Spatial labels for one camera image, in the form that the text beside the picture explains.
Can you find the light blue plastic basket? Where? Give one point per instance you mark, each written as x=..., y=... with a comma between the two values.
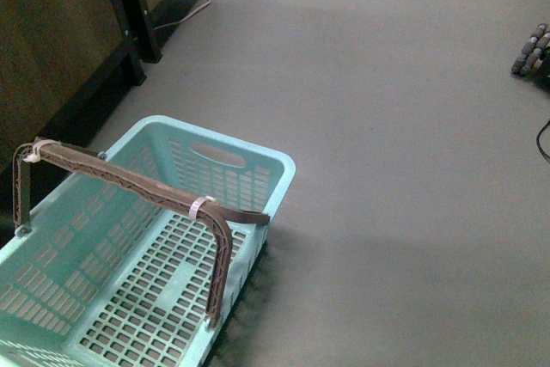
x=102, y=277

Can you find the dark wooden cabinet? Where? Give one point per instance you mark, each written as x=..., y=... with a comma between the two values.
x=56, y=53

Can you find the brown basket handle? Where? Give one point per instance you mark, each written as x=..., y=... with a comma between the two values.
x=75, y=159

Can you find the white zip tie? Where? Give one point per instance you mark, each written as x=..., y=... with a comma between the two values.
x=197, y=204

